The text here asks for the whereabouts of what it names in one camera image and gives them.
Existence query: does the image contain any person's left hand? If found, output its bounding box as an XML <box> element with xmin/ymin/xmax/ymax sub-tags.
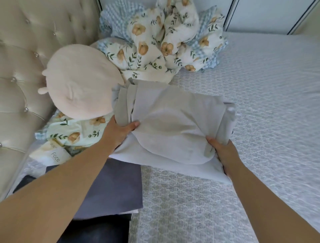
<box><xmin>100</xmin><ymin>115</ymin><xmax>141</xmax><ymax>153</ymax></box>

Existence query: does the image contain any person's right hand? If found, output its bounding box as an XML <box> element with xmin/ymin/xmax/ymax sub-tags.
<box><xmin>206</xmin><ymin>136</ymin><xmax>243</xmax><ymax>176</ymax></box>

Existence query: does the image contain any grey printed t-shirt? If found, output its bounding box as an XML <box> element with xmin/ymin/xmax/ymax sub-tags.
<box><xmin>45</xmin><ymin>158</ymin><xmax>144</xmax><ymax>221</ymax></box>

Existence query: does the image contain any light blue hooded jacket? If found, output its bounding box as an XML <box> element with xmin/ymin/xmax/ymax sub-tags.
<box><xmin>109</xmin><ymin>78</ymin><xmax>237</xmax><ymax>184</ymax></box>

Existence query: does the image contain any bed with grey patterned sheet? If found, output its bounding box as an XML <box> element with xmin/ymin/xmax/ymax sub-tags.
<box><xmin>10</xmin><ymin>31</ymin><xmax>320</xmax><ymax>243</ymax></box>

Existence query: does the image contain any person's left forearm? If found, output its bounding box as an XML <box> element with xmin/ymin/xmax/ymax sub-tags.
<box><xmin>0</xmin><ymin>140</ymin><xmax>113</xmax><ymax>243</ymax></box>

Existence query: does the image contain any person's right forearm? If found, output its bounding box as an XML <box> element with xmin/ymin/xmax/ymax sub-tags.
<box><xmin>225</xmin><ymin>163</ymin><xmax>320</xmax><ymax>243</ymax></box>

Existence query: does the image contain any floral pillow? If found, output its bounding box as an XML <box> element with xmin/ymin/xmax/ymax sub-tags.
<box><xmin>35</xmin><ymin>109</ymin><xmax>116</xmax><ymax>149</ymax></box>

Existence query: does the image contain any pink plush pillow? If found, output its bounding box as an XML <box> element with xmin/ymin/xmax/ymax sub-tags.
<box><xmin>37</xmin><ymin>44</ymin><xmax>126</xmax><ymax>121</ymax></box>

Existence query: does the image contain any white packet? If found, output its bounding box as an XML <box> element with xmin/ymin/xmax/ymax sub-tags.
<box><xmin>29</xmin><ymin>140</ymin><xmax>74</xmax><ymax>167</ymax></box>

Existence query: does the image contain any beige tufted headboard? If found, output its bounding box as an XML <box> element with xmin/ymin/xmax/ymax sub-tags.
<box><xmin>0</xmin><ymin>0</ymin><xmax>102</xmax><ymax>201</ymax></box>

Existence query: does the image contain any floral bunched quilt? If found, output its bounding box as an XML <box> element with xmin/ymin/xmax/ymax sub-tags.
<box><xmin>98</xmin><ymin>0</ymin><xmax>229</xmax><ymax>71</ymax></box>

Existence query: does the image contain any white wardrobe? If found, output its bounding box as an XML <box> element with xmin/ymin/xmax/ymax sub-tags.
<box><xmin>97</xmin><ymin>0</ymin><xmax>320</xmax><ymax>36</ymax></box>

